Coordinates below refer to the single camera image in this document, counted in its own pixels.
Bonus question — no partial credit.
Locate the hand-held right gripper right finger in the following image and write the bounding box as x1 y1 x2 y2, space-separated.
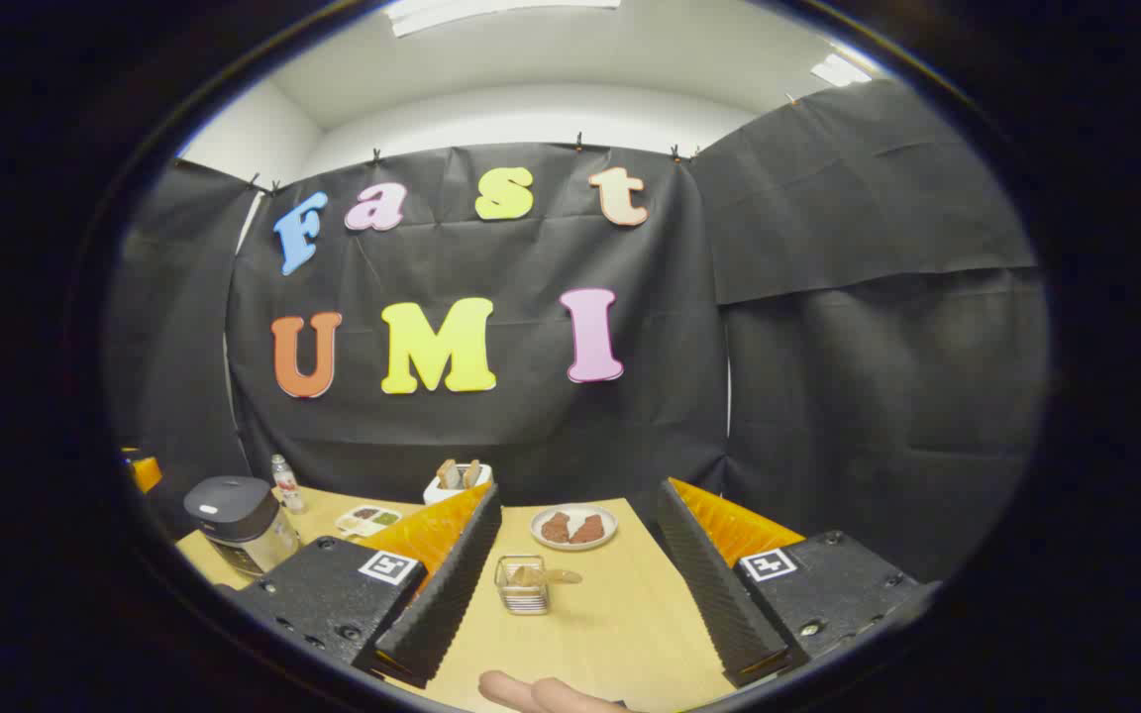
657 477 938 689

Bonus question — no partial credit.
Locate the metal wire chopstick holder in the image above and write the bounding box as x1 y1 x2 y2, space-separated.
494 555 552 616

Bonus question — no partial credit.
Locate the black backdrop cloth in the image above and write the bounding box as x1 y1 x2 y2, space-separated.
105 79 1052 585

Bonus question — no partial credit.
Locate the grey silver rice cooker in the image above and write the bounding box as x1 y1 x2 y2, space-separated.
182 475 304 577

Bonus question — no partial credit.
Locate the wooden spoon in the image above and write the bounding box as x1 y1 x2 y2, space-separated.
509 562 583 587

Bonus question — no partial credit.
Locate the small white sauce tray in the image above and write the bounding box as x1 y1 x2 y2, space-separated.
336 505 403 539

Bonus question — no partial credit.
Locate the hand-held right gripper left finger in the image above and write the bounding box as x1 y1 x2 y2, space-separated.
224 482 503 689

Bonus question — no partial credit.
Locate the small clear bottle red label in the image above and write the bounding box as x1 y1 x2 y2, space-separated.
270 455 306 515

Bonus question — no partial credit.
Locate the white toaster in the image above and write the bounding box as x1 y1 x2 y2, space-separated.
422 460 494 506

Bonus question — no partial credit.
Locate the large ceiling light panel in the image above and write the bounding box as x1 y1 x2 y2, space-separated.
387 0 621 39

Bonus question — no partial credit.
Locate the small ceiling light panel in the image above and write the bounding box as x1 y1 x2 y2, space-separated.
810 54 874 88

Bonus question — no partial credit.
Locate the white round plate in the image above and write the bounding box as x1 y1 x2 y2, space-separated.
530 503 619 552

